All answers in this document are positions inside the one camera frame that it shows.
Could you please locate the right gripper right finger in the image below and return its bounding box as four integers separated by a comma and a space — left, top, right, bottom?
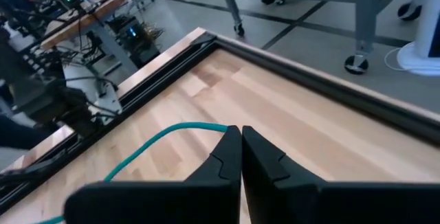
242, 124, 329, 224

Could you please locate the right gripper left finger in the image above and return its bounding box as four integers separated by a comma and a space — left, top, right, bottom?
184, 124, 243, 224

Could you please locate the thin green cord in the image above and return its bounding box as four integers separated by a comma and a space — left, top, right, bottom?
34, 121, 230, 224

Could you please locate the black computer tower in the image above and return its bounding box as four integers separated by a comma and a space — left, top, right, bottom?
109, 14, 162, 69

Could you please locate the grey metal wheeled workbench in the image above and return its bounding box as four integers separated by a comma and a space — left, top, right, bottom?
214, 0, 424, 76

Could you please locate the wooden top workbench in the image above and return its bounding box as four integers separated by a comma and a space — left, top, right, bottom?
40, 0, 139, 78

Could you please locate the white pillar with black stripe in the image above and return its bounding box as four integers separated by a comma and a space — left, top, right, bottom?
384, 0, 440, 78

